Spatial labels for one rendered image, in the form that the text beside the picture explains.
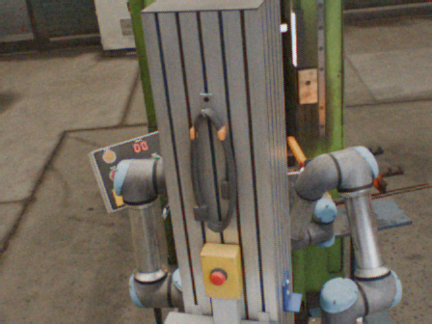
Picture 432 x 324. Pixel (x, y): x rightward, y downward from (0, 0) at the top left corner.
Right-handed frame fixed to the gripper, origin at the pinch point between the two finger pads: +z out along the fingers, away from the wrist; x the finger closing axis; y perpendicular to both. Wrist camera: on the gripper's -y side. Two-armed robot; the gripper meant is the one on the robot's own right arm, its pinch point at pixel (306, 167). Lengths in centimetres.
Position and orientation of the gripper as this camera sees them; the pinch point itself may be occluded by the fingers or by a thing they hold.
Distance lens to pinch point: 248.9
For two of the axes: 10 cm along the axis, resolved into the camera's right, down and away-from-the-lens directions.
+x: 9.9, -1.3, 0.3
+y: 1.0, 9.0, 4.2
